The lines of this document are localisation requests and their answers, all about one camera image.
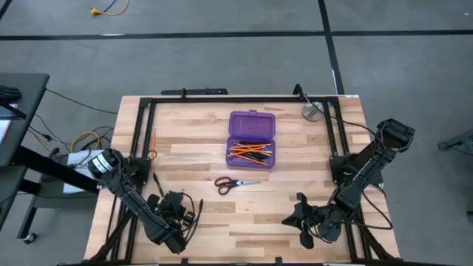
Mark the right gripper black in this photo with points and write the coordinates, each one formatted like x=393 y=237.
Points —
x=327 y=221

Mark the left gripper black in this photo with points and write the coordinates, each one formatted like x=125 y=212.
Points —
x=172 y=206

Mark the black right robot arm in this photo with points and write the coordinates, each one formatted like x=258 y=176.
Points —
x=369 y=166

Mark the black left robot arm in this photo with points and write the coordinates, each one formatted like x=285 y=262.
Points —
x=133 y=201

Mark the purple translucent supply box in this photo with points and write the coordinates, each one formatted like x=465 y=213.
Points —
x=251 y=123

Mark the red and black scissors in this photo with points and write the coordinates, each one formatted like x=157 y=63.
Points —
x=235 y=182

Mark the white paper sheet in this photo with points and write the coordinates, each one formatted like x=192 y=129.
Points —
x=79 y=159

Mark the cylinder weight on disc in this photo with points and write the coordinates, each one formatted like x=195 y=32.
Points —
x=313 y=112

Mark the black mounting bar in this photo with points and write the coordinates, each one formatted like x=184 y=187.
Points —
x=196 y=91

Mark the black caster wheel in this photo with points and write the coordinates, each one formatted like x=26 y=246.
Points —
x=30 y=237

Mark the black desk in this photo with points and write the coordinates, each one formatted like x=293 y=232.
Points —
x=26 y=122

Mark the grey stand leg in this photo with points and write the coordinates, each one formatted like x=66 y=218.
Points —
x=458 y=142

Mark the black object on desk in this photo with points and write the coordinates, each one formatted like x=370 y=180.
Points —
x=7 y=94

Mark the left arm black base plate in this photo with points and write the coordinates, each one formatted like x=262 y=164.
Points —
x=144 y=180

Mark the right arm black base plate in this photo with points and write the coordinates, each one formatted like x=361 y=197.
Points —
x=335 y=164

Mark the black aluminium table frame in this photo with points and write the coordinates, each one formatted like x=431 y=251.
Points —
x=240 y=99

